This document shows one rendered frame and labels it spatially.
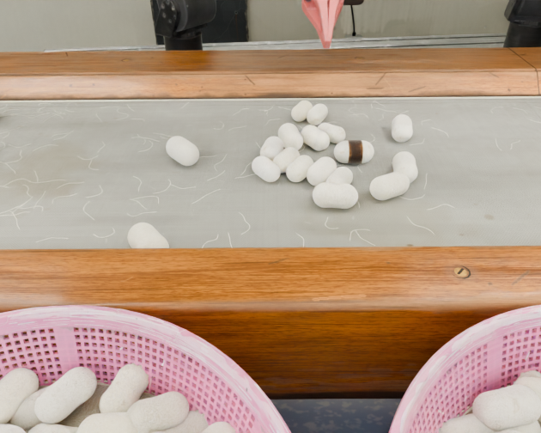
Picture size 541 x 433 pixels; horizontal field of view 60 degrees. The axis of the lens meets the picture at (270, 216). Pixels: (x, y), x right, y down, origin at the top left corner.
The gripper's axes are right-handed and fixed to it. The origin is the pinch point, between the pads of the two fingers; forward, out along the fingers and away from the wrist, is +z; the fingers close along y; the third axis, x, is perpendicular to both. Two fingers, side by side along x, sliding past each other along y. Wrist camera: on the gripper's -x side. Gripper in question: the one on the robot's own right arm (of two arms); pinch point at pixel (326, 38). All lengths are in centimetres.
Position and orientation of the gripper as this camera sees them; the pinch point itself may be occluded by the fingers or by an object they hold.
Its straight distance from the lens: 53.9
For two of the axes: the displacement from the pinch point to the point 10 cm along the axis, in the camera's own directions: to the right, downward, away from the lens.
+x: 0.1, 2.3, 9.7
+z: 0.1, 9.7, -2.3
